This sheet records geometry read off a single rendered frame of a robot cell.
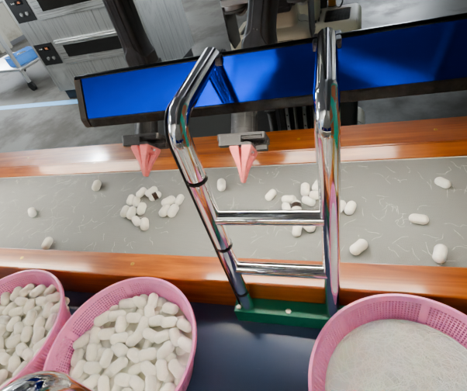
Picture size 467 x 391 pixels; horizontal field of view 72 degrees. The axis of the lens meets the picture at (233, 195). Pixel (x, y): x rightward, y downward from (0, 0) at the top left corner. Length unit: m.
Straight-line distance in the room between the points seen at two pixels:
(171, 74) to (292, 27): 0.78
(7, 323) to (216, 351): 0.44
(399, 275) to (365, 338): 0.11
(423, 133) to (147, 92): 0.63
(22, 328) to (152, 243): 0.30
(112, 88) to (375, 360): 0.56
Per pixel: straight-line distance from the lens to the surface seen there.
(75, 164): 1.13
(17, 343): 0.80
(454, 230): 0.70
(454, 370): 0.58
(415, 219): 0.68
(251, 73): 0.45
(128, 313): 0.67
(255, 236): 0.68
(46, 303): 0.81
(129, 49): 0.85
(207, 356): 0.65
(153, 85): 0.50
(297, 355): 0.62
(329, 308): 0.57
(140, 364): 0.63
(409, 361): 0.57
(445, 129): 0.90
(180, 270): 0.64
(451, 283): 0.60
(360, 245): 0.63
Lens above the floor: 1.26
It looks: 42 degrees down
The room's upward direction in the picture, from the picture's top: 18 degrees counter-clockwise
